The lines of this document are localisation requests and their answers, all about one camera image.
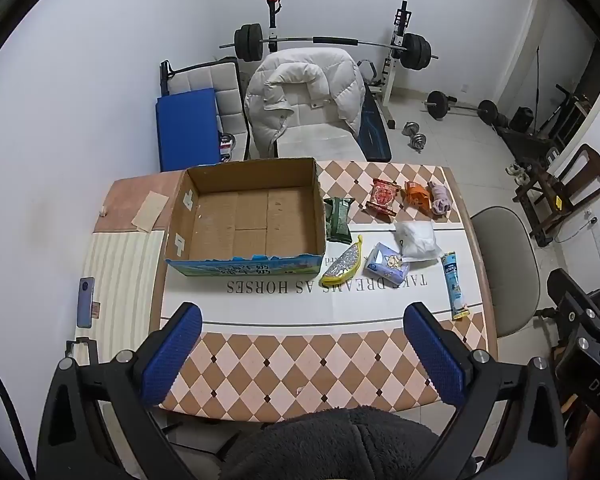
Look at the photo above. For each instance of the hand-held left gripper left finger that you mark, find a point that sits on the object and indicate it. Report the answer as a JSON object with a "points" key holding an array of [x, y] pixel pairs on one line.
{"points": [[172, 355]]}

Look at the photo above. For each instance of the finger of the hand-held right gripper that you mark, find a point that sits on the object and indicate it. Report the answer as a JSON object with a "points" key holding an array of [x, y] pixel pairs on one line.
{"points": [[562, 285]]}

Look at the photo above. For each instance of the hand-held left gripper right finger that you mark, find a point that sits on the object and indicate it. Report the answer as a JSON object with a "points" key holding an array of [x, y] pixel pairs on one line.
{"points": [[435, 355]]}

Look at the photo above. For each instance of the long light blue packet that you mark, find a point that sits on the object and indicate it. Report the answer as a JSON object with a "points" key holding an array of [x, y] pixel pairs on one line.
{"points": [[452, 285]]}

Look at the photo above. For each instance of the light blue tissue pack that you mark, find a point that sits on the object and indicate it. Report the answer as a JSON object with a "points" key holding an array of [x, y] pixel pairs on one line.
{"points": [[382, 265]]}

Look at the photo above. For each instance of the white plastic bag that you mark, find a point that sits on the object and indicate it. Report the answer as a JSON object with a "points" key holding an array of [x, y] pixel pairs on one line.
{"points": [[415, 240]]}

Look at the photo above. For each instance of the yellow silver pouch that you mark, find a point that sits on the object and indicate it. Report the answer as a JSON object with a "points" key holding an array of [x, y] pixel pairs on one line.
{"points": [[342, 265]]}

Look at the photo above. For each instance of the cardboard box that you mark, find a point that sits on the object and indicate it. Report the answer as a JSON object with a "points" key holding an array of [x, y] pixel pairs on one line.
{"points": [[250, 220]]}

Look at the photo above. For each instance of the orange snack packet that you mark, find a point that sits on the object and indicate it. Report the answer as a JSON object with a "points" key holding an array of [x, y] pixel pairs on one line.
{"points": [[416, 195]]}

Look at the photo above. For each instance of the green snack packet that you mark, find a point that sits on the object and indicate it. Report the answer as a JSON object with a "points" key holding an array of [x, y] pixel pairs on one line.
{"points": [[337, 220]]}

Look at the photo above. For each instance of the red patterned packet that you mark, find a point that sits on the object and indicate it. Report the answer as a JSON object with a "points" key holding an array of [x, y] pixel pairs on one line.
{"points": [[382, 196]]}

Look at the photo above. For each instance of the beige office chair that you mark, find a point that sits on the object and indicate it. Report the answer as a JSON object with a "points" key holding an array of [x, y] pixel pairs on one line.
{"points": [[505, 260]]}

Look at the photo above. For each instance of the cream striped mat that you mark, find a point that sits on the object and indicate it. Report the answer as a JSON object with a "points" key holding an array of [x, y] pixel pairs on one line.
{"points": [[120, 280]]}

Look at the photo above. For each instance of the blue smartphone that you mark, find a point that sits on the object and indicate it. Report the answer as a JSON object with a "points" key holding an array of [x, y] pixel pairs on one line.
{"points": [[85, 302]]}

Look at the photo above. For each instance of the checked tablecloth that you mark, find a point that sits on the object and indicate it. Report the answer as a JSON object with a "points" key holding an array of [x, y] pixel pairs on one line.
{"points": [[280, 360]]}

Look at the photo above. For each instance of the dark wooden chair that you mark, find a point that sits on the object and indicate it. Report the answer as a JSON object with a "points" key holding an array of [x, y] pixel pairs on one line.
{"points": [[587, 175]]}

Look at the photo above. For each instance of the dark fleece clothing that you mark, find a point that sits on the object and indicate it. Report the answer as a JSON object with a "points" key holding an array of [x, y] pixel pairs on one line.
{"points": [[330, 445]]}

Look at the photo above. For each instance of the dark exercise equipment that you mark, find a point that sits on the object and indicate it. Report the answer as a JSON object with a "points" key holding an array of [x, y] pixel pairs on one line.
{"points": [[530, 142]]}

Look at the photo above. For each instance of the tan paper piece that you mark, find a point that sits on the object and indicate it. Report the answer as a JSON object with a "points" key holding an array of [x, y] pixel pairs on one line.
{"points": [[149, 210]]}

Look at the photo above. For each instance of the pink table mat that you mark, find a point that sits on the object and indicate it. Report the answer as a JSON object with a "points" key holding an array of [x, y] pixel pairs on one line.
{"points": [[125, 200]]}

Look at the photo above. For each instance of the small metal dumbbell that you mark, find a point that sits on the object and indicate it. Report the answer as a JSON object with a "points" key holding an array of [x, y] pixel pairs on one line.
{"points": [[411, 128], [420, 142]]}

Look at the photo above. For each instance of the black floor barbell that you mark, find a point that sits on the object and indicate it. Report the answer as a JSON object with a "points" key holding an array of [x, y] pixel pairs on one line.
{"points": [[437, 105]]}

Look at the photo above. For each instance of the blue folded mat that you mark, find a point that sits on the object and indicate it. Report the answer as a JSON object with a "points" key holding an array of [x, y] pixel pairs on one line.
{"points": [[187, 130]]}

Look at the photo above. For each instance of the white padded chair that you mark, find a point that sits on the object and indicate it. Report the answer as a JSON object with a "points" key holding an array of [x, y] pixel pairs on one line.
{"points": [[320, 140]]}

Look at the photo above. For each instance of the white tufted padded bench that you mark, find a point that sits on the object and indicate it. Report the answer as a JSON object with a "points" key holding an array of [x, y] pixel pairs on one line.
{"points": [[225, 90]]}

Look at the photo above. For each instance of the white down jacket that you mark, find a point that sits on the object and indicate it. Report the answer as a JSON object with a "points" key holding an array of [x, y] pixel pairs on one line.
{"points": [[300, 85]]}

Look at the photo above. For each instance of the barbell rack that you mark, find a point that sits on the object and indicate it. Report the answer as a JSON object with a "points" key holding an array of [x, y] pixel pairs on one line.
{"points": [[399, 25]]}

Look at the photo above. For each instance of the black barbell on rack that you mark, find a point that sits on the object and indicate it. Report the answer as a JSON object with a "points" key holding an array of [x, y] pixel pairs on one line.
{"points": [[290, 39]]}

